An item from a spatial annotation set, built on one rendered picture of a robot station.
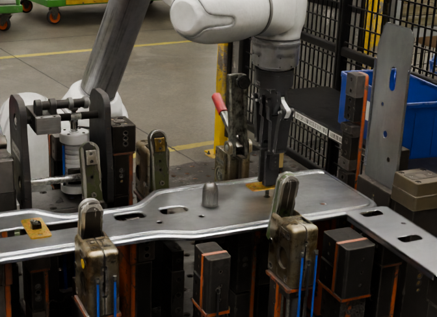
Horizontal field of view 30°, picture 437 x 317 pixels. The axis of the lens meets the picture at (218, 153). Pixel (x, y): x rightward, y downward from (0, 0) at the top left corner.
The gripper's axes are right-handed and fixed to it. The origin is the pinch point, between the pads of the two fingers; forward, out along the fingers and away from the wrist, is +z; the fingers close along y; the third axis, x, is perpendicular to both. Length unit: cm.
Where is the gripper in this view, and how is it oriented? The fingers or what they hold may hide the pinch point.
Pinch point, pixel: (268, 166)
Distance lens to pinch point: 162.6
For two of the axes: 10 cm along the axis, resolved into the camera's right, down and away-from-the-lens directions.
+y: 4.2, 3.1, -8.5
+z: -0.4, 9.4, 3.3
